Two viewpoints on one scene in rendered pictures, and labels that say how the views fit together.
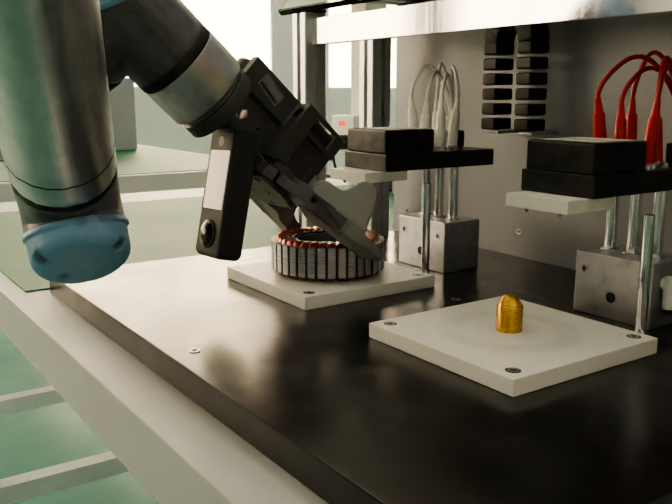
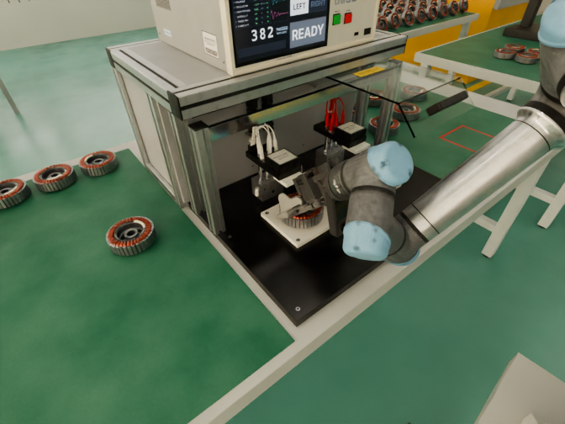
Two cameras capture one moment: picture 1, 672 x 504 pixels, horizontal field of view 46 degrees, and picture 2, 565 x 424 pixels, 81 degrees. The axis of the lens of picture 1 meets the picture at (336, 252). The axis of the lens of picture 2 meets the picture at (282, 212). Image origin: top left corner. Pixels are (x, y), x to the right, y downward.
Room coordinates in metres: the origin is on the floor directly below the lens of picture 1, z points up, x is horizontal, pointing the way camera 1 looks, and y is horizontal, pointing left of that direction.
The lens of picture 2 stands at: (0.84, 0.65, 1.34)
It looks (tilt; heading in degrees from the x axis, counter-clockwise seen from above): 41 degrees down; 267
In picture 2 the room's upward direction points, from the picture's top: 1 degrees counter-clockwise
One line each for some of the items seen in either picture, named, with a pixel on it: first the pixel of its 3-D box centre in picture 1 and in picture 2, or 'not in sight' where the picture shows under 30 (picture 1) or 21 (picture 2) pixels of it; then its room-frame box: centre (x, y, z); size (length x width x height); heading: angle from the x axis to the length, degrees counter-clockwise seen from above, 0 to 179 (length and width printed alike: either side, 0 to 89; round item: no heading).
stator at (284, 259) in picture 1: (327, 252); (301, 209); (0.76, 0.01, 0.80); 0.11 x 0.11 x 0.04
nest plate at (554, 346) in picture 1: (508, 337); not in sight; (0.56, -0.13, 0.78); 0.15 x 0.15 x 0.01; 34
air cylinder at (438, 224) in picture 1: (437, 240); (267, 184); (0.85, -0.11, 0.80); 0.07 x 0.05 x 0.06; 34
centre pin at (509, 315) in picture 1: (509, 312); not in sight; (0.56, -0.13, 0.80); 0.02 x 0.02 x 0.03
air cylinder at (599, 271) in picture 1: (629, 283); (330, 156); (0.65, -0.25, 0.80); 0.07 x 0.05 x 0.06; 34
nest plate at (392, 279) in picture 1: (328, 276); (301, 216); (0.76, 0.01, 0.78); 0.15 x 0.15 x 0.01; 34
